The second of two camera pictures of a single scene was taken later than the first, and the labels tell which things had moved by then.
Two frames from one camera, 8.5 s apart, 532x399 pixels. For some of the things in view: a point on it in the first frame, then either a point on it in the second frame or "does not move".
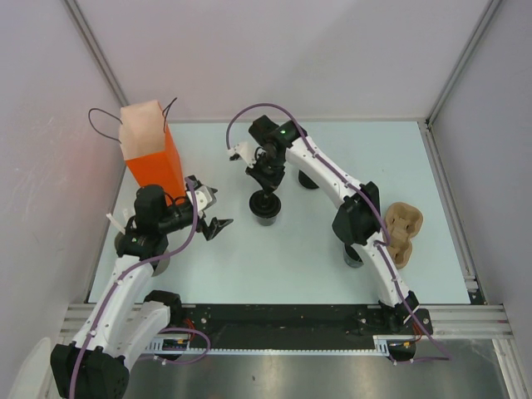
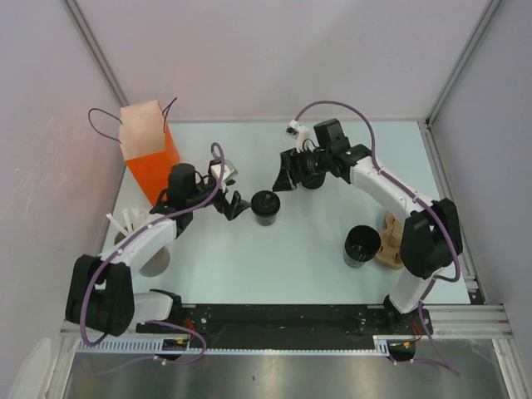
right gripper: [268, 184] -> [292, 169]
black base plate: [288, 326] does not move
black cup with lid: [263, 206] does not move
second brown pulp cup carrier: [403, 222] does not move
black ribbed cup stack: [306, 181] does not move
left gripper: [212, 229] -> [231, 210]
